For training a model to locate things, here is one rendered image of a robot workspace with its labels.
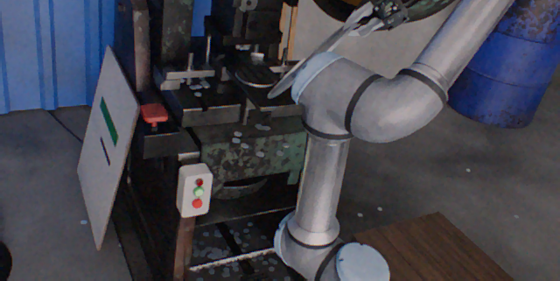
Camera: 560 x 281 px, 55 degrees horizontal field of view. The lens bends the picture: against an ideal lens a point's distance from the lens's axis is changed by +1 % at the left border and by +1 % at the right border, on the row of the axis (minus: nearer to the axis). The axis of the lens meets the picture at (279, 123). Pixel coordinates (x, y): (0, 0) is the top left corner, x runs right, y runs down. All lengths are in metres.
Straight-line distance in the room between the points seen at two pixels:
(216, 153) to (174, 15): 0.48
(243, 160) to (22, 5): 1.44
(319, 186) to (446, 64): 0.34
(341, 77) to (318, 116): 0.09
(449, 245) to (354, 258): 0.73
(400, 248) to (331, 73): 0.93
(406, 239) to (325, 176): 0.79
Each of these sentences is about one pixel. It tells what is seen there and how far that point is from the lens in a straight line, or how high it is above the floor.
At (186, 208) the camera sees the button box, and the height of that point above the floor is 0.52.
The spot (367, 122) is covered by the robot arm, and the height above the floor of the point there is 1.04.
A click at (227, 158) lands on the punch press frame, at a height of 0.59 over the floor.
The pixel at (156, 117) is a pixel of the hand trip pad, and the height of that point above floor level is 0.76.
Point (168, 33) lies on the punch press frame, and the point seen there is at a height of 0.80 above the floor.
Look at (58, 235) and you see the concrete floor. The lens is 2.16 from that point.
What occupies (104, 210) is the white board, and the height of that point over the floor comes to 0.15.
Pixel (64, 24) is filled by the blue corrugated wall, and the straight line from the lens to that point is 2.71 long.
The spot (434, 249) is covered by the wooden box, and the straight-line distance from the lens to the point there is 1.81.
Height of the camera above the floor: 1.45
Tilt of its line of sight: 30 degrees down
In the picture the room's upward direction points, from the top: 11 degrees clockwise
